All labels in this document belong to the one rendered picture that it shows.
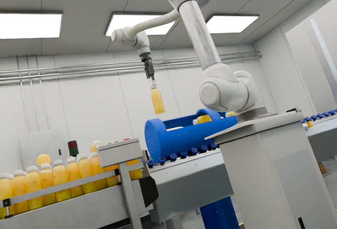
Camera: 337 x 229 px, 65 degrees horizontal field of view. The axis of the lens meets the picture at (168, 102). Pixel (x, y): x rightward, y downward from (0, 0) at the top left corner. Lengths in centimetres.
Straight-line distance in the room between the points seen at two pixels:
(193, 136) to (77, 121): 361
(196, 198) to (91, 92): 391
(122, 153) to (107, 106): 395
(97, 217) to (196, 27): 103
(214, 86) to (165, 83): 472
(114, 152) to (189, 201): 61
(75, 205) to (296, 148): 106
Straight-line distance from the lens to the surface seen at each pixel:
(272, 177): 122
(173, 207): 166
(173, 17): 172
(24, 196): 144
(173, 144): 164
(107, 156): 131
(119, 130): 518
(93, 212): 142
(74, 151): 198
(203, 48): 129
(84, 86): 531
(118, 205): 143
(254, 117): 132
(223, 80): 118
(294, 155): 133
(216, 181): 176
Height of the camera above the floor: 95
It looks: 12 degrees up
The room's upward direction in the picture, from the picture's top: 16 degrees counter-clockwise
